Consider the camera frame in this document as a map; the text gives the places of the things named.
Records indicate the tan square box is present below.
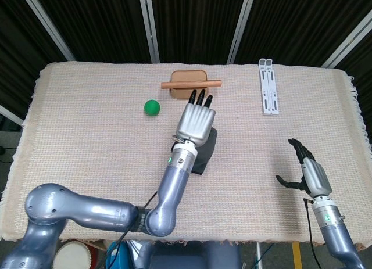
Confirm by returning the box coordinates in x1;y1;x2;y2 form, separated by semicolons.
170;70;209;100

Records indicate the white round drum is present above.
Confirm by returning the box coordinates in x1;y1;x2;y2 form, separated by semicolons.
53;240;94;269

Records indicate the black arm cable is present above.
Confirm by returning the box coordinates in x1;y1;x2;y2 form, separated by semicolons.
106;190;160;269
303;197;321;269

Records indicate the white folding stand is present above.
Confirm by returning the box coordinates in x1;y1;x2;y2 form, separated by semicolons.
258;58;280;115

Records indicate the white partition post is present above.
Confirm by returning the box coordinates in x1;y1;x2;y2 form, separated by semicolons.
226;0;258;65
321;10;372;69
19;0;76;62
0;104;24;127
138;0;160;64

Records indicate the dark pleated curtain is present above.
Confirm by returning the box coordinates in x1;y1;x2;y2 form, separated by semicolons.
0;0;372;130

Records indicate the dark blue robot torso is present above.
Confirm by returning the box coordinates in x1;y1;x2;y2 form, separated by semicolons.
127;241;242;269

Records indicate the wooden rolling pin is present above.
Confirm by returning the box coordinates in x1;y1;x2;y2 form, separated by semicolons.
160;80;223;90

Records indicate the green ball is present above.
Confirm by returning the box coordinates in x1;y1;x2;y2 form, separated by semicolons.
144;99;161;117

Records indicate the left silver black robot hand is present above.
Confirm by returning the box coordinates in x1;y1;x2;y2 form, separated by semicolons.
176;88;217;147

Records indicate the beige woven tablecloth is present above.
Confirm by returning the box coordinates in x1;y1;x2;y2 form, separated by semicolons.
0;61;371;251

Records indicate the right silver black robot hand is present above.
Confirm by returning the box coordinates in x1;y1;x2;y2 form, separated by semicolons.
275;138;333;199

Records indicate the blue plastic device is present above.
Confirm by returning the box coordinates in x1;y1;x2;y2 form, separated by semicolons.
106;241;128;269

